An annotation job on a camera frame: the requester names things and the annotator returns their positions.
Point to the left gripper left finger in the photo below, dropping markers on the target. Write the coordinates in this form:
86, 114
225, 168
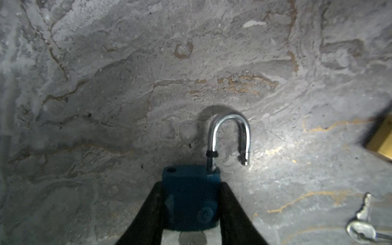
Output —
148, 225

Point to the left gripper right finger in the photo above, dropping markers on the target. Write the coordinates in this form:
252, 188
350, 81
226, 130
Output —
236, 227

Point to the blue padlock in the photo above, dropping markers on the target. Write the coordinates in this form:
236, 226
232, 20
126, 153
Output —
191, 191

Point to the brass padlock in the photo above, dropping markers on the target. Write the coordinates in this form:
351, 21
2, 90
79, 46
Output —
378, 139

